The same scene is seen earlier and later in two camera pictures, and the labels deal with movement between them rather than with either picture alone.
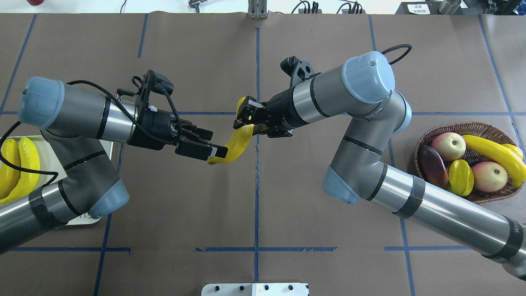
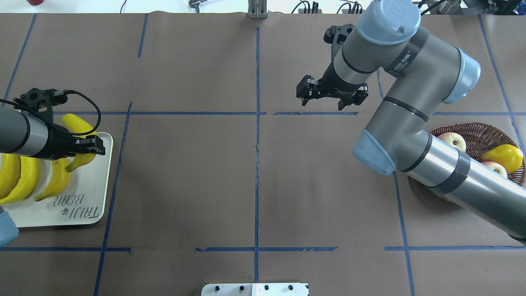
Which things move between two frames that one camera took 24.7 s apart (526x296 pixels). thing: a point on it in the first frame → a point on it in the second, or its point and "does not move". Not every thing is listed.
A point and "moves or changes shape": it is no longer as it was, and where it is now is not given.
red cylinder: [35, 2] does not move
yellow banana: [29, 180] does not move
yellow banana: [10, 176] does not move
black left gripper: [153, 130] → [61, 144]
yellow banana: [515, 164] moves or changes shape
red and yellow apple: [451, 146] does not move
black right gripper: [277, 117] → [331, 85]
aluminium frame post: [257, 9] does not move
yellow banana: [239, 143] moves or changes shape
